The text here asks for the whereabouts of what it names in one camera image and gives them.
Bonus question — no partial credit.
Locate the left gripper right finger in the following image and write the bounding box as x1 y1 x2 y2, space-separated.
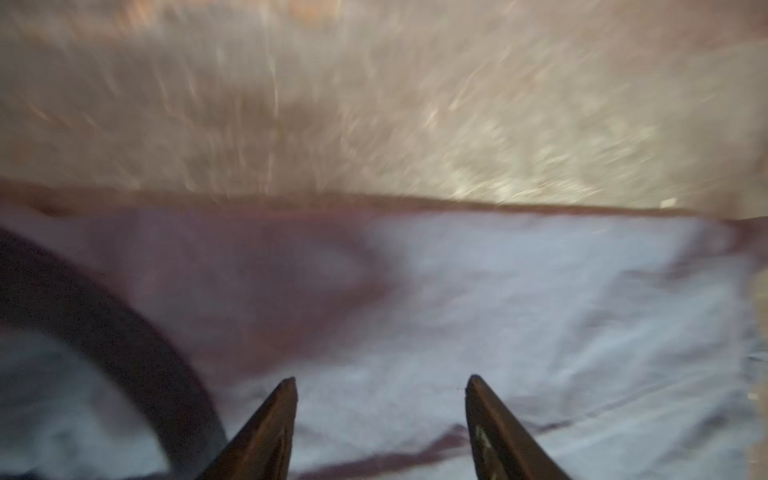
465 375 570 480

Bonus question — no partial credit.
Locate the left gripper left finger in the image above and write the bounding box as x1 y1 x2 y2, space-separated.
198 377 298 480

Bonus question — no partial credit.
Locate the grey blue tank top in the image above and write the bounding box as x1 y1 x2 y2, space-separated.
1 204 767 479

